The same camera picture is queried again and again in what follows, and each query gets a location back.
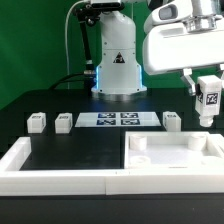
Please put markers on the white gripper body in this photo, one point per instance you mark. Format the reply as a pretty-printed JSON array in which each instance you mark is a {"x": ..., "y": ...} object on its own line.
[{"x": 170, "y": 47}]

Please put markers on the white square table top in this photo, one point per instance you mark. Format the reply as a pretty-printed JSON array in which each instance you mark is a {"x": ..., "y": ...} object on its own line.
[{"x": 148, "y": 150}]

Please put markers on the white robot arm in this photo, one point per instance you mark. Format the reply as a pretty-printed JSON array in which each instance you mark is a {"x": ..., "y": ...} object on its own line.
[{"x": 119, "y": 75}]

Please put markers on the white sheet with markers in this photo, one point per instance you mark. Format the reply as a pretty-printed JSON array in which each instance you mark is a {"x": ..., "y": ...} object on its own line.
[{"x": 117, "y": 119}]

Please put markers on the white U-shaped obstacle fence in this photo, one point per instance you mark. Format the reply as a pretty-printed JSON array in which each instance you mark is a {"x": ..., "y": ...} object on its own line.
[{"x": 16, "y": 182}]

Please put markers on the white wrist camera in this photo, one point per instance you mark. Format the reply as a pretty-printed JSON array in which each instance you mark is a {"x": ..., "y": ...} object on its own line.
[{"x": 166, "y": 12}]

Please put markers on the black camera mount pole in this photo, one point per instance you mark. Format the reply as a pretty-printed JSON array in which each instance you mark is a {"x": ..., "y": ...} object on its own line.
[{"x": 88, "y": 15}]

